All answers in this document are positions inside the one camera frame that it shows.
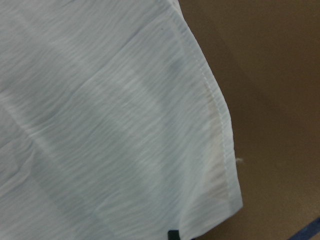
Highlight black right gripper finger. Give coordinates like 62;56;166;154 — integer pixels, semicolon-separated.
167;221;180;240

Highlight light blue button-up shirt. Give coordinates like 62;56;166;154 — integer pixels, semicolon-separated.
0;0;243;240

